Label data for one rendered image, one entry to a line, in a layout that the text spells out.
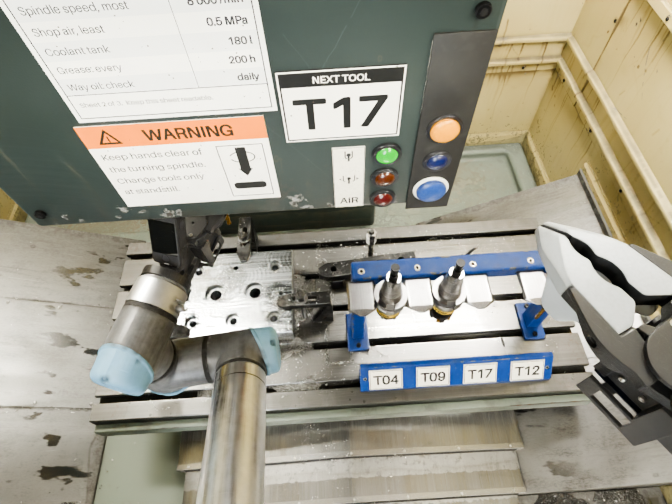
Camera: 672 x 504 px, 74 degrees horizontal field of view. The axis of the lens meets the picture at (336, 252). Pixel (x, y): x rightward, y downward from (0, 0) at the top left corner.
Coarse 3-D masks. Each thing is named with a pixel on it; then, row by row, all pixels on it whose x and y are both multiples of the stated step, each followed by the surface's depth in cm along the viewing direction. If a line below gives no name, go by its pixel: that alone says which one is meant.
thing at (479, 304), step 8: (464, 280) 85; (472, 280) 85; (480, 280) 85; (488, 280) 85; (472, 288) 84; (480, 288) 84; (488, 288) 84; (472, 296) 83; (480, 296) 83; (488, 296) 83; (472, 304) 83; (480, 304) 82; (488, 304) 82
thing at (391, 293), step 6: (384, 282) 79; (390, 282) 77; (396, 282) 77; (384, 288) 79; (390, 288) 78; (396, 288) 78; (384, 294) 80; (390, 294) 79; (396, 294) 80; (402, 294) 82; (384, 300) 82; (390, 300) 81; (396, 300) 81
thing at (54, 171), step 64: (320, 0) 29; (384, 0) 29; (448, 0) 29; (0, 64) 31; (320, 64) 33; (384, 64) 33; (0, 128) 36; (64, 128) 36; (64, 192) 43; (320, 192) 45
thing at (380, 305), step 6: (378, 288) 84; (402, 288) 84; (378, 294) 83; (378, 300) 82; (402, 300) 82; (378, 306) 83; (384, 306) 82; (390, 306) 83; (396, 306) 82; (402, 306) 82; (384, 312) 83; (396, 312) 83
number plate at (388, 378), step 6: (372, 372) 103; (378, 372) 103; (384, 372) 103; (390, 372) 103; (396, 372) 103; (372, 378) 103; (378, 378) 103; (384, 378) 103; (390, 378) 103; (396, 378) 103; (402, 378) 103; (372, 384) 104; (378, 384) 104; (384, 384) 104; (390, 384) 104; (396, 384) 104; (402, 384) 104
